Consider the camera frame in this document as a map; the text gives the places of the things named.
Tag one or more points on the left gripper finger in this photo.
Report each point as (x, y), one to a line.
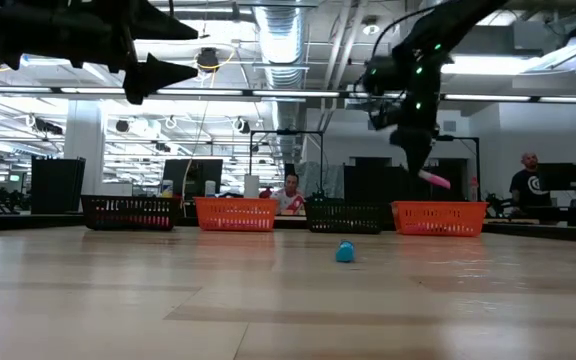
(150, 75)
(160, 27)

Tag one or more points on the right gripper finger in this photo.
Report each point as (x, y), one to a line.
(415, 150)

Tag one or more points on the small pink-capped white marker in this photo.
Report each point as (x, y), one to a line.
(435, 179)

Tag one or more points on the small light blue marker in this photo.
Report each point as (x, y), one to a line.
(345, 251)

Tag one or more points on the red bottle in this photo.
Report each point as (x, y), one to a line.
(474, 190)

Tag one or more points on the orange plastic basket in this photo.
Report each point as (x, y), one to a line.
(438, 218)
(235, 215)

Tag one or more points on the black plastic basket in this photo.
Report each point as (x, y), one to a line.
(343, 217)
(128, 212)

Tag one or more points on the white column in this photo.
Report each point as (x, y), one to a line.
(85, 150)

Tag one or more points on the person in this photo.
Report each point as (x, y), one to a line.
(288, 196)
(528, 185)

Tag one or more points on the white bottle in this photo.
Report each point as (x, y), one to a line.
(210, 189)

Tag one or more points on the black cabinet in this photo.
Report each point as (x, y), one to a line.
(58, 185)

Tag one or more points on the white box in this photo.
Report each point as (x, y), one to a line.
(251, 186)

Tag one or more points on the black station frame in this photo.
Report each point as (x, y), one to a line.
(468, 139)

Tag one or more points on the silver ventilation duct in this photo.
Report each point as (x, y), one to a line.
(280, 45)

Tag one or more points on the black wall monitor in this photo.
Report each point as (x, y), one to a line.
(565, 176)

